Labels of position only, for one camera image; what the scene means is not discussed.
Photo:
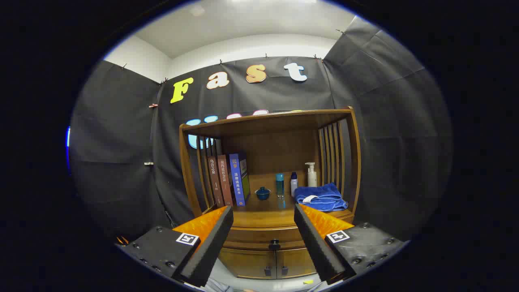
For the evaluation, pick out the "white bottle with blue cap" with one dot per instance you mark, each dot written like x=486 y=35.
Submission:
x=294 y=185

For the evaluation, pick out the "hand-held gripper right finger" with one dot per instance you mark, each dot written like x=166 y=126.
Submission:
x=316 y=247

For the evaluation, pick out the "teal glass bottle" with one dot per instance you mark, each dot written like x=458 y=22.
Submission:
x=280 y=184

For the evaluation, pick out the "blue folded towel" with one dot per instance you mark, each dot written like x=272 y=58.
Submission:
x=324 y=198

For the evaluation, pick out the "blue lidded teacup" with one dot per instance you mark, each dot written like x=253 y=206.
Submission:
x=262 y=194

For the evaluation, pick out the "reddish brown book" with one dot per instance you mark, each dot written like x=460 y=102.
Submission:
x=225 y=180

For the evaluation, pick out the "dark brown book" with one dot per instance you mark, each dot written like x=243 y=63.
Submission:
x=215 y=182

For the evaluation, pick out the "wooden cabinet door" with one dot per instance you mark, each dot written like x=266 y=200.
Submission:
x=294 y=261
x=247 y=263

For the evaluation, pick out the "black backdrop cloth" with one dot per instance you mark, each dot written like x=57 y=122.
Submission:
x=113 y=142

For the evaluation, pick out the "wooden cabinet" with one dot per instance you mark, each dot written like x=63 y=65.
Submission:
x=263 y=150

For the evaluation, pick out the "blue book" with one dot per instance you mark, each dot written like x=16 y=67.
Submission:
x=238 y=180

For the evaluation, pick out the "wooden drawer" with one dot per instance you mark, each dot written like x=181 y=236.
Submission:
x=259 y=235

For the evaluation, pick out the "white pump bottle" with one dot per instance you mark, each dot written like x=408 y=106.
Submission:
x=312 y=178

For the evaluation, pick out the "light striped clothing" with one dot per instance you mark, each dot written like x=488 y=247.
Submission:
x=217 y=286

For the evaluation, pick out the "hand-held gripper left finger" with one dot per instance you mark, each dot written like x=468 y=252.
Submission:
x=211 y=251

